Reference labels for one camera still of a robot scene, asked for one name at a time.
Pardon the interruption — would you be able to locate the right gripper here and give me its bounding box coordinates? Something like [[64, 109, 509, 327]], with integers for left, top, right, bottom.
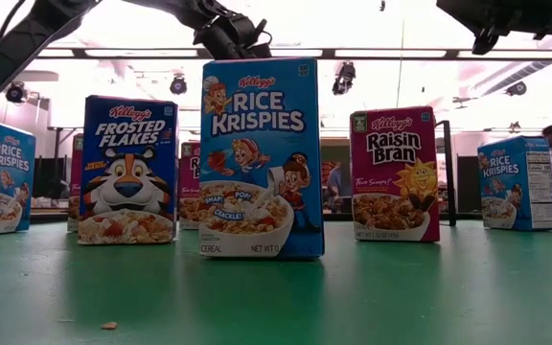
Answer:
[[436, 0, 552, 57]]

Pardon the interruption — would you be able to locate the Rice Krispies cereal box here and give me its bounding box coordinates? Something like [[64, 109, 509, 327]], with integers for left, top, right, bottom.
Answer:
[[0, 119, 37, 237], [476, 135, 552, 232], [197, 56, 326, 260]]

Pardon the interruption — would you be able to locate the Raisin Bran cereal box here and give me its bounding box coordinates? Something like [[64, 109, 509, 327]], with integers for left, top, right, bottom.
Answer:
[[178, 141, 204, 231], [67, 132, 85, 234], [350, 105, 442, 243]]

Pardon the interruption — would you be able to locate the Frosted Flakes cereal box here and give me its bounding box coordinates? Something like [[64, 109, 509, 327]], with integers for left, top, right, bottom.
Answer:
[[77, 94, 180, 246]]

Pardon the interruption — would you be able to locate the black ceiling spotlight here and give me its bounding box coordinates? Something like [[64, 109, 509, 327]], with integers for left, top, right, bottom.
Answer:
[[504, 80, 528, 98], [331, 60, 357, 96], [169, 74, 189, 96], [5, 80, 29, 104]]

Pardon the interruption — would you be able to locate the black partition panel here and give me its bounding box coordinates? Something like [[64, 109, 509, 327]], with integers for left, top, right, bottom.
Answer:
[[456, 155, 479, 215]]

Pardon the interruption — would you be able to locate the green felt table mat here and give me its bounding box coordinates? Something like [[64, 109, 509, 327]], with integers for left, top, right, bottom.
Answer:
[[0, 219, 552, 345]]

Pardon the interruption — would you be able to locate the black aluminium table frame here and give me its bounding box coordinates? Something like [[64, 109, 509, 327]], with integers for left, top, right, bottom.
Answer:
[[0, 209, 552, 226]]

